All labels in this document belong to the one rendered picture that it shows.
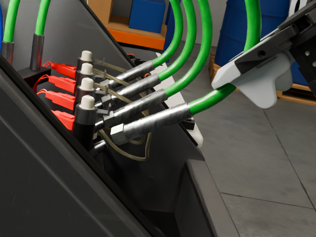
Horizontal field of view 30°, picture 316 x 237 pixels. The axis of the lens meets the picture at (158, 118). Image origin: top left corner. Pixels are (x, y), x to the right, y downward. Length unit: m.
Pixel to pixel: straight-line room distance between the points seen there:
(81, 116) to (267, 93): 0.26
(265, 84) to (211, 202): 0.44
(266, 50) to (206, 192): 0.51
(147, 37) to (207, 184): 4.95
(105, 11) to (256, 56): 5.58
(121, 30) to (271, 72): 5.42
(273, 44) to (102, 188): 0.22
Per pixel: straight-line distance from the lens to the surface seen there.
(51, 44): 1.05
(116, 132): 0.65
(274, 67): 0.57
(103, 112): 0.75
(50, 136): 0.40
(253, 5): 0.60
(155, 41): 5.96
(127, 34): 5.95
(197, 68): 0.83
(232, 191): 3.38
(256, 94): 0.58
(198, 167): 1.11
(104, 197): 0.41
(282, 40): 0.54
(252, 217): 3.15
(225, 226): 0.92
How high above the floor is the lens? 1.37
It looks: 19 degrees down
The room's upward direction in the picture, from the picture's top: 11 degrees clockwise
